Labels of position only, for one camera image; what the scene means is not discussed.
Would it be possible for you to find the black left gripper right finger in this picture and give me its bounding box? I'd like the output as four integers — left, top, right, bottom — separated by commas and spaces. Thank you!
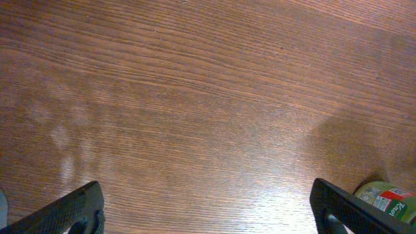
309, 178, 415, 234

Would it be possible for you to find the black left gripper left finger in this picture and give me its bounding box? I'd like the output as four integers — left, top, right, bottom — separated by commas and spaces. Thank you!
1, 181, 105, 234

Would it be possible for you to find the green lid jar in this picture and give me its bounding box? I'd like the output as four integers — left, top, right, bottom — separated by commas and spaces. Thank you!
354, 181, 415, 226

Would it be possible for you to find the grey plastic basket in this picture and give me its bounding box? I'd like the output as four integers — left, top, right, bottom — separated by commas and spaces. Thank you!
0, 190, 8, 229

